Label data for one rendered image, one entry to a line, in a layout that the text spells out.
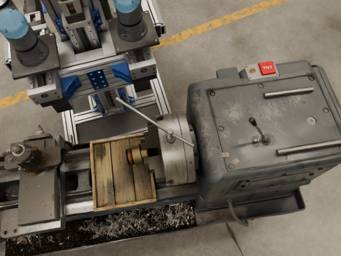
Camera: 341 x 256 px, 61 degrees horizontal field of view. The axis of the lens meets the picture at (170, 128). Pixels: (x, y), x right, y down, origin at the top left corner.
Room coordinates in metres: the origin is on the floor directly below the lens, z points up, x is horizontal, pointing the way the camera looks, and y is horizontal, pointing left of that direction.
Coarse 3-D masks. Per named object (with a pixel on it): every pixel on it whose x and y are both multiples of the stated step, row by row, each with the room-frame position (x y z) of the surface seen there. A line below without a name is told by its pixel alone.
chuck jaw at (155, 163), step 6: (156, 156) 0.40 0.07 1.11; (144, 162) 0.38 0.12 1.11; (150, 162) 0.38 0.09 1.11; (156, 162) 0.37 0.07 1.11; (162, 162) 0.37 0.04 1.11; (150, 168) 0.35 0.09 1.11; (156, 168) 0.35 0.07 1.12; (162, 168) 0.34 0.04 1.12; (156, 174) 0.32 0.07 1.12; (162, 174) 0.32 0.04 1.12; (156, 180) 0.30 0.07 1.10; (162, 180) 0.30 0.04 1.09
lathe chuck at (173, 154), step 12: (168, 120) 0.51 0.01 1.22; (180, 132) 0.45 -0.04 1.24; (168, 144) 0.40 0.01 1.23; (180, 144) 0.40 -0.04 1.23; (168, 156) 0.36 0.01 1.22; (180, 156) 0.36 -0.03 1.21; (168, 168) 0.32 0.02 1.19; (180, 168) 0.32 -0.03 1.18; (168, 180) 0.29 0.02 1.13; (180, 180) 0.29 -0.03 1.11
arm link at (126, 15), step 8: (120, 0) 1.02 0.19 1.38; (128, 0) 1.01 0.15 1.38; (136, 0) 1.02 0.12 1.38; (120, 8) 1.00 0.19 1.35; (128, 8) 1.00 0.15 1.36; (136, 8) 1.01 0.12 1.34; (120, 16) 1.01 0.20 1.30; (128, 16) 0.99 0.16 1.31; (136, 16) 1.01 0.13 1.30; (128, 24) 0.99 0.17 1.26
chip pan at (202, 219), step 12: (264, 204) 0.26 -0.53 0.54; (276, 204) 0.26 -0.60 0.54; (288, 204) 0.26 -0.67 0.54; (204, 216) 0.21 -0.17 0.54; (216, 216) 0.21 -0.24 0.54; (228, 216) 0.20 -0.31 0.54; (240, 216) 0.20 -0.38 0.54; (252, 216) 0.20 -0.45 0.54; (0, 252) 0.07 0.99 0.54; (48, 252) 0.06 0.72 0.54
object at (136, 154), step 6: (126, 150) 0.44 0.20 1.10; (132, 150) 0.43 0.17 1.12; (138, 150) 0.43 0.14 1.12; (144, 150) 0.43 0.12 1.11; (126, 156) 0.41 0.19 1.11; (132, 156) 0.40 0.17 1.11; (138, 156) 0.40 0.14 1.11; (144, 156) 0.40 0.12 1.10; (132, 162) 0.39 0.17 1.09; (138, 162) 0.38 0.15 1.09
